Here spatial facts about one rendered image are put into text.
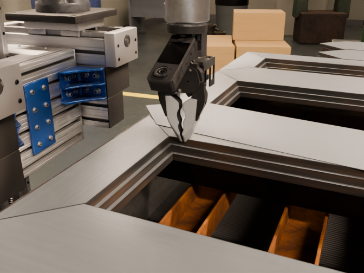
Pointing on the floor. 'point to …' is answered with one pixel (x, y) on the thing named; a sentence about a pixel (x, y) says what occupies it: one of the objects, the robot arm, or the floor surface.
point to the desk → (144, 12)
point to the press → (319, 22)
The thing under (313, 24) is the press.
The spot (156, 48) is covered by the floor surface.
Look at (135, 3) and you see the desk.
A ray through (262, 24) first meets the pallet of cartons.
